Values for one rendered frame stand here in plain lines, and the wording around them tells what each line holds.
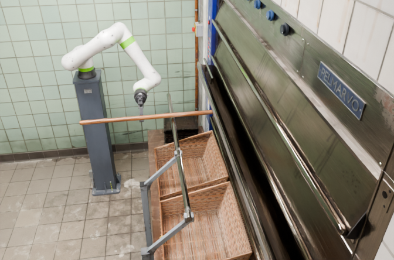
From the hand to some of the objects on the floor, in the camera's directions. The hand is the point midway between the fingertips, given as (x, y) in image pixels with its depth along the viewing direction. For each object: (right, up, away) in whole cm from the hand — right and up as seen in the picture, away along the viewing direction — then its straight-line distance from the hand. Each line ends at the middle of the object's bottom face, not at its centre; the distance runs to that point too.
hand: (141, 112), depth 242 cm
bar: (+13, -119, +32) cm, 124 cm away
